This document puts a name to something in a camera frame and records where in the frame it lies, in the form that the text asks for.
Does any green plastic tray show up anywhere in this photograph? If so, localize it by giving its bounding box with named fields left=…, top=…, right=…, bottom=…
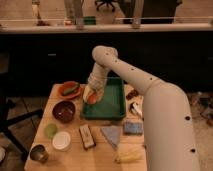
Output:
left=81, top=77, right=126, bottom=120

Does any green cucumber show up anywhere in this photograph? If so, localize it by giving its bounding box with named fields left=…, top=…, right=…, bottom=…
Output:
left=62, top=84, right=80, bottom=96

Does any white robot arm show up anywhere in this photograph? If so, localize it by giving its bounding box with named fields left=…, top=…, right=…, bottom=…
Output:
left=83, top=45, right=200, bottom=171

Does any orange plate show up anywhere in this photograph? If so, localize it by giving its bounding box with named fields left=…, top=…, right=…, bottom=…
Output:
left=58, top=81, right=81, bottom=99

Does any white round lid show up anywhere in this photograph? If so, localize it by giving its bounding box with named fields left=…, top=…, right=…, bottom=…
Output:
left=52, top=131, right=71, bottom=151

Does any yellow banana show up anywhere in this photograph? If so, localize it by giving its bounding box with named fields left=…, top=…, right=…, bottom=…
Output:
left=115, top=151, right=142, bottom=164

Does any metal cup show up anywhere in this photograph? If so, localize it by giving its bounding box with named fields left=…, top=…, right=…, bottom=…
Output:
left=30, top=144, right=49, bottom=163

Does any white black handled tool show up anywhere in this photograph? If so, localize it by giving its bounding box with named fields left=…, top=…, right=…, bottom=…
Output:
left=130, top=102, right=142, bottom=117

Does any blue sponge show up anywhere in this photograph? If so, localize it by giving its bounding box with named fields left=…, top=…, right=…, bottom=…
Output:
left=123, top=122, right=143, bottom=135

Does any black office chair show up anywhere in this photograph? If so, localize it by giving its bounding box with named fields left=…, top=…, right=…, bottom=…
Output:
left=0, top=71, right=44, bottom=163

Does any orange red apple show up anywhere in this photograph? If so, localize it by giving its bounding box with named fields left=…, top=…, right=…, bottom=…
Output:
left=87, top=94, right=98, bottom=105

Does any dark purple bowl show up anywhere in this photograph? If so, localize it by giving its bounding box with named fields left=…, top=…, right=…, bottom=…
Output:
left=52, top=101, right=76, bottom=123

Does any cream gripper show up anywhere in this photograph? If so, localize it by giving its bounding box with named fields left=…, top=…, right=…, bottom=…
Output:
left=83, top=85, right=104, bottom=104

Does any green box on shelf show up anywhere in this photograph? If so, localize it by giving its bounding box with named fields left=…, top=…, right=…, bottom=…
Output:
left=84, top=16, right=96, bottom=25

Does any grey blue folded cloth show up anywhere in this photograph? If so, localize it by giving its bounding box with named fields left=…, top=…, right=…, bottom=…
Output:
left=100, top=126, right=120, bottom=150

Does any dark chocolate bar box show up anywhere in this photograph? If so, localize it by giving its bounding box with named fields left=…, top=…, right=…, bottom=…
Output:
left=79, top=124, right=96, bottom=150

